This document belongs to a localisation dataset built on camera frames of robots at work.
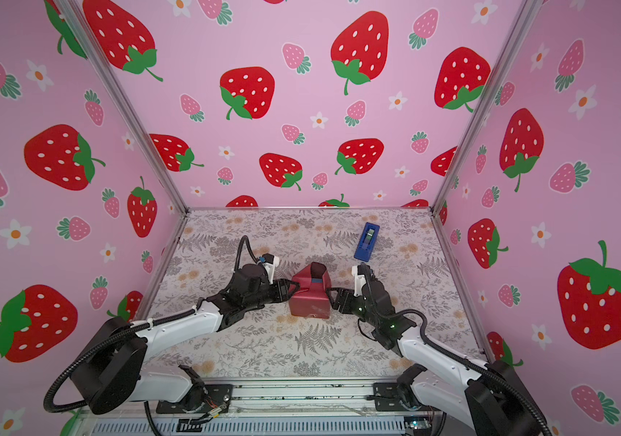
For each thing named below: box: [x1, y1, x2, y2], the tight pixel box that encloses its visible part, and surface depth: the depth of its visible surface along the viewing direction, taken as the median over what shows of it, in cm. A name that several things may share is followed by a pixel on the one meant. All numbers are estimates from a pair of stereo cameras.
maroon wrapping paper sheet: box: [288, 261, 333, 319], surface depth 84 cm
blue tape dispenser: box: [354, 221, 381, 263], surface depth 106 cm
